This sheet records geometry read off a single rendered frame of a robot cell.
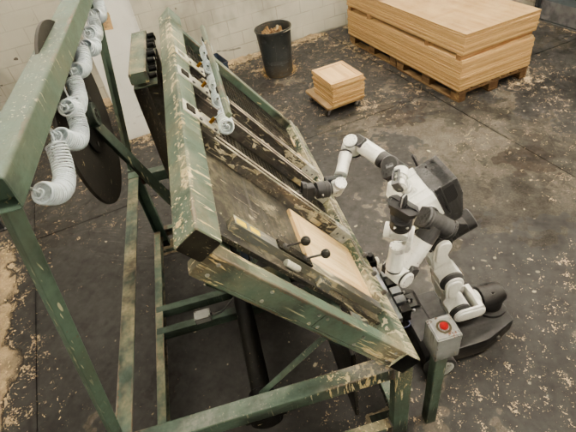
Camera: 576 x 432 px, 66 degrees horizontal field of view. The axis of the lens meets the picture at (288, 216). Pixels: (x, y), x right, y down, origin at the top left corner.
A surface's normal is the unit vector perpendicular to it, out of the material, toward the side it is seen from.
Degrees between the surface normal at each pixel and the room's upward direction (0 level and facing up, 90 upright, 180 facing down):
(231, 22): 90
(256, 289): 90
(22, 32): 90
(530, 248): 0
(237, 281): 90
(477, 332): 0
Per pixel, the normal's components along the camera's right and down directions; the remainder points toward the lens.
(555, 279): -0.14, -0.73
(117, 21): 0.41, 0.56
